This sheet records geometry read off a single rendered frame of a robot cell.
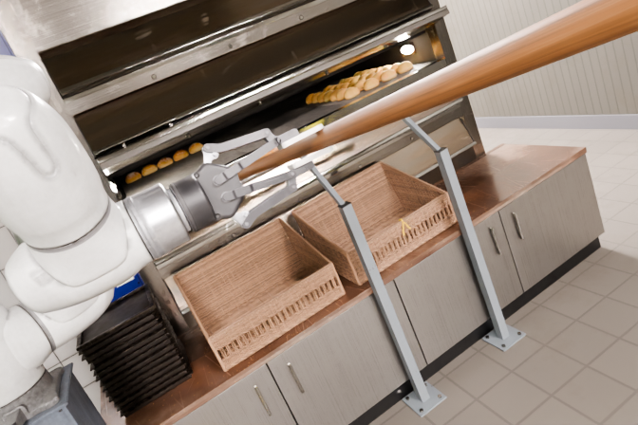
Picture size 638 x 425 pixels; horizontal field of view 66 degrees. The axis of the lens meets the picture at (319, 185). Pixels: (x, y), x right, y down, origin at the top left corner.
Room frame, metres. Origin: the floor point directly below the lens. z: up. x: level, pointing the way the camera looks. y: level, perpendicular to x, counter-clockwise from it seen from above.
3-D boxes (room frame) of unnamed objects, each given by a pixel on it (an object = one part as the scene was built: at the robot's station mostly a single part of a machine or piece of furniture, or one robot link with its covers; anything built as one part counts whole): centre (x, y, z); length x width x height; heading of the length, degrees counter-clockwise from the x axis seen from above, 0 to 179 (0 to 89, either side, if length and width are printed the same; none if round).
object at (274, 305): (1.91, 0.41, 0.72); 0.56 x 0.49 x 0.28; 110
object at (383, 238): (2.11, -0.17, 0.72); 0.56 x 0.49 x 0.28; 111
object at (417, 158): (2.35, -0.05, 0.76); 1.79 x 0.11 x 0.19; 110
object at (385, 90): (2.38, -0.04, 1.16); 1.80 x 0.06 x 0.04; 110
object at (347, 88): (2.96, -0.45, 1.21); 0.61 x 0.48 x 0.06; 20
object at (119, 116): (2.35, -0.05, 1.54); 1.79 x 0.11 x 0.19; 110
